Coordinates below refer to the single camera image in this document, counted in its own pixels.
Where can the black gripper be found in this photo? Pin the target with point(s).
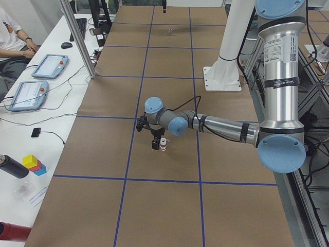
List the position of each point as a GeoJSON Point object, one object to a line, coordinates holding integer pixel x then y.
{"type": "Point", "coordinates": [157, 133]}

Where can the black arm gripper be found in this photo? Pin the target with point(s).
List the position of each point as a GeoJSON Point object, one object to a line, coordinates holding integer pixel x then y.
{"type": "Point", "coordinates": [164, 5]}

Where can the white PPR valve fitting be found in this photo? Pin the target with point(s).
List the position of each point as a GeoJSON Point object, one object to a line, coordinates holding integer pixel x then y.
{"type": "Point", "coordinates": [163, 144]}

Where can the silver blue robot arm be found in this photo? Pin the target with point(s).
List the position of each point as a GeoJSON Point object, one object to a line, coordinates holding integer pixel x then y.
{"type": "Point", "coordinates": [279, 138]}

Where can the black keyboard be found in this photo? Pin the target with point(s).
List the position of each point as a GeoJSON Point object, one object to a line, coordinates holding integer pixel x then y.
{"type": "Point", "coordinates": [82, 22]}

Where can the black computer mouse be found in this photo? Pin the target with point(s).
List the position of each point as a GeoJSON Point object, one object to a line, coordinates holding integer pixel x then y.
{"type": "Point", "coordinates": [66, 45]}

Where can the small black device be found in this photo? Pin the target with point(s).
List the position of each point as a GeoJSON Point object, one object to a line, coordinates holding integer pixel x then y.
{"type": "Point", "coordinates": [36, 132]}

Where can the yellow red blue blocks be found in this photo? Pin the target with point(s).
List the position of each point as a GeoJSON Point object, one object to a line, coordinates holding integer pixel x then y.
{"type": "Point", "coordinates": [34, 165]}

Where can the upper blue teach pendant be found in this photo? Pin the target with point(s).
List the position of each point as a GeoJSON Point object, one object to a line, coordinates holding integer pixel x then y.
{"type": "Point", "coordinates": [51, 66]}

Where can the blue teach pendant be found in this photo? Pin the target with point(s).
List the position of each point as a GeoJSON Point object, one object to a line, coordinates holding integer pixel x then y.
{"type": "Point", "coordinates": [51, 66]}
{"type": "Point", "coordinates": [30, 95]}

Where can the lower blue teach pendant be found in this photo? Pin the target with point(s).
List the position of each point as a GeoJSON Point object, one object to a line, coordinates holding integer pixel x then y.
{"type": "Point", "coordinates": [30, 95]}

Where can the black bottle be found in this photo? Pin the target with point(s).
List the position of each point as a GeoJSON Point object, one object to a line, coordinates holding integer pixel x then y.
{"type": "Point", "coordinates": [12, 167]}

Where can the seated person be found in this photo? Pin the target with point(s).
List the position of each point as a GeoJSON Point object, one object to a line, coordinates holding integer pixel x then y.
{"type": "Point", "coordinates": [17, 49]}

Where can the red cylinder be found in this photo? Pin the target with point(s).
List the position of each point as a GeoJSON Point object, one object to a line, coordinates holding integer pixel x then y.
{"type": "Point", "coordinates": [13, 232]}

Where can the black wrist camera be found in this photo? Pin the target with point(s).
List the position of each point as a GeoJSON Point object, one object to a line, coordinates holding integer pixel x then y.
{"type": "Point", "coordinates": [142, 123]}

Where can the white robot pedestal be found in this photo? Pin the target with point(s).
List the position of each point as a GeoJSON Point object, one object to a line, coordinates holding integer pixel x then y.
{"type": "Point", "coordinates": [223, 75]}

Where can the aluminium frame post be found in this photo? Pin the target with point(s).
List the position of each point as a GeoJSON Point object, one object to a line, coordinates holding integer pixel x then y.
{"type": "Point", "coordinates": [73, 26]}

